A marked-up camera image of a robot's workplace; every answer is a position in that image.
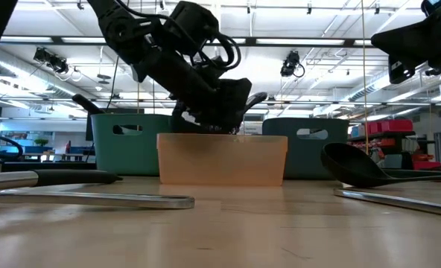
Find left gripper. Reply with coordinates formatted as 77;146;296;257
133;50;253;134

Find plain black ladle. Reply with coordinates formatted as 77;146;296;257
320;142;441;189

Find black slotted spatula red-marked handle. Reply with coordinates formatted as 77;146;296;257
71;93;144;135

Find silver table knife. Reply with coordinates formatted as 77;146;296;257
333;187;441;220
0;189;196;211

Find black slotted spatula steel handle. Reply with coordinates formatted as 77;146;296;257
0;169;124;191

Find orange translucent plastic bin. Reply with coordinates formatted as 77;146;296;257
156;133;289;187

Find red storage boxes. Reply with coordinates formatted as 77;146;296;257
367;118;415;135

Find dark blue-teal plastic bin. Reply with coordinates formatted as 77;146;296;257
261;117;351;180

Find dark monitor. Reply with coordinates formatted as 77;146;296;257
104;107;146;115

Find teal green plastic bin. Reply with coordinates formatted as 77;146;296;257
90;113;174;176

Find orange-red storage bin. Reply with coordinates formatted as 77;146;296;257
412;154;441;171

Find black ceiling device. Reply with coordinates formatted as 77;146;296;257
33;47;69;74

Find black ceiling camera with cable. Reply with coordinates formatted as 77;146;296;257
279;51;305;78

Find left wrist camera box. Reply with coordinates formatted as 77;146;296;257
170;1;221;57

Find black hanging cable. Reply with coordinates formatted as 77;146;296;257
107;55;119;111

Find black aluminium table frame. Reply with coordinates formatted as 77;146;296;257
0;159;97;174

